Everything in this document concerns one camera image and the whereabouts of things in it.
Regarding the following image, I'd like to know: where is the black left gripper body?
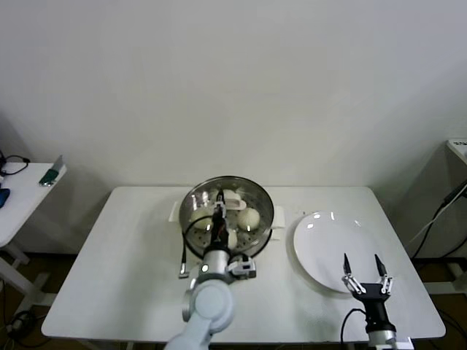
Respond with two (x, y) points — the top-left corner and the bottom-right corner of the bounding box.
(209, 213), (230, 252)

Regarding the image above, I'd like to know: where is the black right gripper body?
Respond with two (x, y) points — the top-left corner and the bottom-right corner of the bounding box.
(353, 284), (396, 333)

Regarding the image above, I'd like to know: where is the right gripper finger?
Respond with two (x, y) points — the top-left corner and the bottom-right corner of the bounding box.
(374, 254), (394, 295)
(341, 253), (368, 296)

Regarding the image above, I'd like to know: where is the glass lid with cream handle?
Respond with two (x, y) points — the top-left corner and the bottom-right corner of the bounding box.
(178, 176), (275, 262)

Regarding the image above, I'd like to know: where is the perforated steel steamer basket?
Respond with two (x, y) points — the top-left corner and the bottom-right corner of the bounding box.
(179, 176), (275, 263)

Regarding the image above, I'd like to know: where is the white round plate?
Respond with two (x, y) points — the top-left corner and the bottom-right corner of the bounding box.
(293, 211), (385, 295)

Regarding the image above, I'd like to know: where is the white side table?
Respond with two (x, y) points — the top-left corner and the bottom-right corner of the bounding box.
(0, 162), (69, 303)

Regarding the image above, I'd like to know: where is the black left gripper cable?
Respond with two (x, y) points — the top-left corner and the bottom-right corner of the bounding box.
(177, 214), (216, 280)

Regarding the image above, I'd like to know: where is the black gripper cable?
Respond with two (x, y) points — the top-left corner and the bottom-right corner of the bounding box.
(177, 214), (216, 280)
(340, 308), (368, 347)

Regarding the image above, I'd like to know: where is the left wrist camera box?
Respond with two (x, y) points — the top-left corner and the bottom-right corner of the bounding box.
(225, 256), (258, 281)

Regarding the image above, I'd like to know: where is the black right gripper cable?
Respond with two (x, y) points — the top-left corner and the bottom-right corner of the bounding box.
(340, 308), (368, 347)

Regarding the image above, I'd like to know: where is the thin black hanging cable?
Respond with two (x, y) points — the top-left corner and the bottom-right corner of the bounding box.
(412, 217), (467, 260)

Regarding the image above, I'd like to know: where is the white cable with black adapter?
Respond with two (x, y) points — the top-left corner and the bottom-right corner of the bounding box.
(407, 182), (467, 244)

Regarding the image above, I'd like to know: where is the black cable with plug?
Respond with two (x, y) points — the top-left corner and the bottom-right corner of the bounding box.
(0, 155), (31, 176)

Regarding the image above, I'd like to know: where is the black floor cable bundle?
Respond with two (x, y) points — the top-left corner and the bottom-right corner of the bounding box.
(0, 308), (47, 340)

